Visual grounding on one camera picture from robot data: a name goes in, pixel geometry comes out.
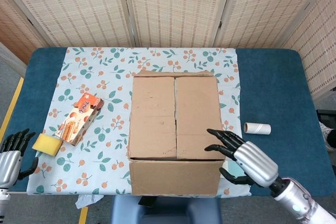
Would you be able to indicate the orange biscuit box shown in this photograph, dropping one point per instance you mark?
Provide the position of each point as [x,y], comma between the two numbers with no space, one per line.
[78,119]

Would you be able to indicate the yellow sponge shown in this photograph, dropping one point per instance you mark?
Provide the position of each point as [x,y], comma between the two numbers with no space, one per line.
[48,144]

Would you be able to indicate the light blue flat carton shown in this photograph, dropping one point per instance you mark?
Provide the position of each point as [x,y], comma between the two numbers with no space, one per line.
[235,168]

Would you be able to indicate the red cardboard box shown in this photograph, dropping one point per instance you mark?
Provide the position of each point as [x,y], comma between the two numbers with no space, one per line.
[157,103]

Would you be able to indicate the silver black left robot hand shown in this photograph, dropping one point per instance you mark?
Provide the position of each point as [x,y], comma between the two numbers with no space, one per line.
[9,163]

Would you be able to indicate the white shoe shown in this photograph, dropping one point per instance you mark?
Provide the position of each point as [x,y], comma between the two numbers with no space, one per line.
[331,137]

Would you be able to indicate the black floor object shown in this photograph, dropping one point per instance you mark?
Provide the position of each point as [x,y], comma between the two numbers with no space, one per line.
[323,116]

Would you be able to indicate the crumpled white tissue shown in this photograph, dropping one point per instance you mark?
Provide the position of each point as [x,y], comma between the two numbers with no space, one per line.
[86,200]

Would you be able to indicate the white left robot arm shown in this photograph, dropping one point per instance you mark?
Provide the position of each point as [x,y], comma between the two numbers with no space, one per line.
[3,203]

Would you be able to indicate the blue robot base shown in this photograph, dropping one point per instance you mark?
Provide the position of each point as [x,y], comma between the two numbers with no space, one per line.
[165,212]

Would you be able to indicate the cardboard paper tube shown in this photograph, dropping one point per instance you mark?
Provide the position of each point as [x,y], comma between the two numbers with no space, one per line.
[258,128]

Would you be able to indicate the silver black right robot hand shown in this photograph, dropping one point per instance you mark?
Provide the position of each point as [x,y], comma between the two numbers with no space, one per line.
[257,163]

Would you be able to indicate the woven folding screen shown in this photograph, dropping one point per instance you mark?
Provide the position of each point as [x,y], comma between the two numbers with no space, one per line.
[170,6]

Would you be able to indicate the floral print tablecloth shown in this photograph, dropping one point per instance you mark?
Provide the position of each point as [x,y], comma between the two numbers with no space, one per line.
[105,66]

